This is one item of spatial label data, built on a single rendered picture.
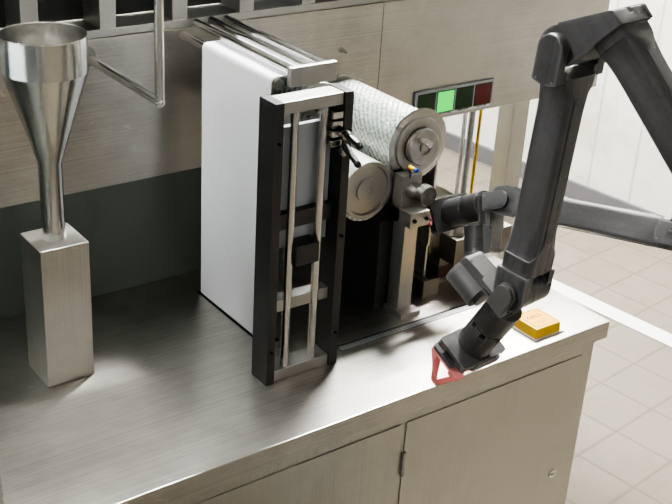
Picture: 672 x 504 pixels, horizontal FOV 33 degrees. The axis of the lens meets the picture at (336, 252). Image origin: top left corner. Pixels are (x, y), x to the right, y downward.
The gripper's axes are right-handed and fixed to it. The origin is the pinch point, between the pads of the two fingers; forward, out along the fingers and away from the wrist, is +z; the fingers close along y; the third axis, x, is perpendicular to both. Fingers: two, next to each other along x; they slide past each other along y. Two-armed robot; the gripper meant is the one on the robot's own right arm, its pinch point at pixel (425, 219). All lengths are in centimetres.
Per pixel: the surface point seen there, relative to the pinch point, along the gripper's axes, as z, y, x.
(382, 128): -8.8, -11.5, 19.5
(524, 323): -14.5, 6.5, -25.3
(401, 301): 1.3, -10.4, -15.1
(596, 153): 174, 237, 6
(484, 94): 20, 42, 25
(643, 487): 52, 94, -93
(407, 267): -2.6, -9.6, -8.5
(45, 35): -10, -75, 46
